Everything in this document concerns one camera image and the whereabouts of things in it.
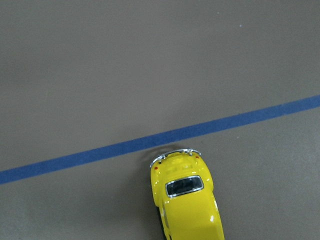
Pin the yellow beetle toy car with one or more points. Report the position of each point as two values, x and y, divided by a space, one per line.
183 192

